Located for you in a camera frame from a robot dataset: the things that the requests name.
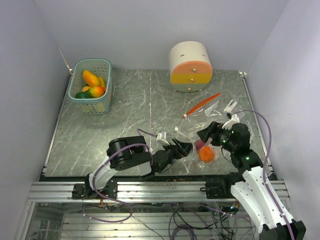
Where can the yellow orange fake mango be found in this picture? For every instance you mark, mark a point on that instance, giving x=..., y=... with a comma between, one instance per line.
x=90, y=78

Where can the yellow fake bell pepper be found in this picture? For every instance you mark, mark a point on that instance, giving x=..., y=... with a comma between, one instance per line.
x=101, y=82

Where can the teal plastic basket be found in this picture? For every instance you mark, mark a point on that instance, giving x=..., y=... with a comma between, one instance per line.
x=101, y=68

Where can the orange green fake mango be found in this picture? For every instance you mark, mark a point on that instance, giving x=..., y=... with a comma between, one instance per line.
x=96, y=91

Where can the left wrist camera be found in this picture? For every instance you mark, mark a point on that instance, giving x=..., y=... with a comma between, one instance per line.
x=161, y=138

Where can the dark green fake avocado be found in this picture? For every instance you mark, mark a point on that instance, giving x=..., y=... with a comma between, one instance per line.
x=83, y=95

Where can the small white plastic clip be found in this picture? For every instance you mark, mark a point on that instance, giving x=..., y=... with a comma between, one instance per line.
x=230, y=106

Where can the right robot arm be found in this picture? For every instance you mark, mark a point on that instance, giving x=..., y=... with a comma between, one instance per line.
x=254, y=190

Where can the polka dot zip bag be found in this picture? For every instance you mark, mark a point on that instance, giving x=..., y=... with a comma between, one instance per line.
x=192, y=165

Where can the round mini drawer cabinet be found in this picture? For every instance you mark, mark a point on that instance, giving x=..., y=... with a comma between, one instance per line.
x=190, y=67

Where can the peach coloured fake fruit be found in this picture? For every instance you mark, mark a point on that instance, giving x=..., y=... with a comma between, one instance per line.
x=85, y=88

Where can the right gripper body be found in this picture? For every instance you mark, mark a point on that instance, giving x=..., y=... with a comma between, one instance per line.
x=221, y=137

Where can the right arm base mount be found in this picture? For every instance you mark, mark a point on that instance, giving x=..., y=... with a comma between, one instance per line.
x=219, y=186

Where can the clear red-zip bag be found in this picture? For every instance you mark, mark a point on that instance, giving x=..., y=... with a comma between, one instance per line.
x=208, y=110

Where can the purple fake fruit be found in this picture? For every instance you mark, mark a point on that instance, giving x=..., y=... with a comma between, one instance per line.
x=199, y=144

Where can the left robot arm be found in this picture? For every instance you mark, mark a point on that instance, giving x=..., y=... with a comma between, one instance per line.
x=133, y=152

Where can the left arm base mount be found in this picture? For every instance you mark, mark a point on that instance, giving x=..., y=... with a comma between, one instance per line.
x=83, y=191

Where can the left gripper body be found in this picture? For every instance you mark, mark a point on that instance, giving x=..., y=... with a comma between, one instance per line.
x=172, y=154

